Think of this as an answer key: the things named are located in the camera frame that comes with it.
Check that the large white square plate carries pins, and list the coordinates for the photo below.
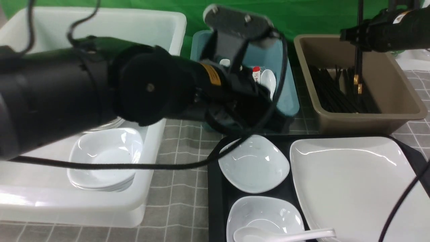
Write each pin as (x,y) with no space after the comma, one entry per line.
(351,184)

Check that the white ceramic spoon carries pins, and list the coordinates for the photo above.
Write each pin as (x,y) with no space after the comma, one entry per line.
(254,234)

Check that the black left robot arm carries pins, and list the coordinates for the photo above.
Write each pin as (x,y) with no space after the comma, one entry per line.
(52,95)

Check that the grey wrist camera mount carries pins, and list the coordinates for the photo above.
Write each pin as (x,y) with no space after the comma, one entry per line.
(256,28)

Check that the pile of black chopsticks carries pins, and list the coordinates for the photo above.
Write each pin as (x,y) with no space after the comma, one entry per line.
(337,92)

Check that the stack of white square plates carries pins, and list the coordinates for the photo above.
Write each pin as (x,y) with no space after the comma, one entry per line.
(110,125)

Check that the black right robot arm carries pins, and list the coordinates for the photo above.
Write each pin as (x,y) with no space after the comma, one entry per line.
(404,25)

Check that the red capped white tube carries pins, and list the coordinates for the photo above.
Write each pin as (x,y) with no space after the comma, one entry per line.
(256,73)

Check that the small white bowl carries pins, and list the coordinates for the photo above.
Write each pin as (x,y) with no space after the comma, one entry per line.
(255,166)
(275,215)

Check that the large white plastic tub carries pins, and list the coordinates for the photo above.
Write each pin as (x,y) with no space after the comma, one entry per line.
(35,193)

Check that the teal plastic bin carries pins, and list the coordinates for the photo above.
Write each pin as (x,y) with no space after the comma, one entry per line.
(271,59)

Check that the green backdrop cloth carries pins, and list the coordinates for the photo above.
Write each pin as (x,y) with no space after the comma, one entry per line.
(302,16)

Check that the pile of white spoons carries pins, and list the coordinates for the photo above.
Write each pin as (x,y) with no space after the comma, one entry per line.
(268,80)

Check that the grey checked tablecloth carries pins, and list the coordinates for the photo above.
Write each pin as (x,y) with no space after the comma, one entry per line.
(177,204)

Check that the brown plastic bin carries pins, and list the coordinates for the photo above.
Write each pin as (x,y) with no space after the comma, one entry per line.
(393,93)

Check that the stack of small white bowls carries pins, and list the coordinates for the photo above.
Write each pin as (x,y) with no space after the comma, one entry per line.
(120,145)

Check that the black serving tray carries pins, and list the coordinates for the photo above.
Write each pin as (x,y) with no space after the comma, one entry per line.
(222,194)

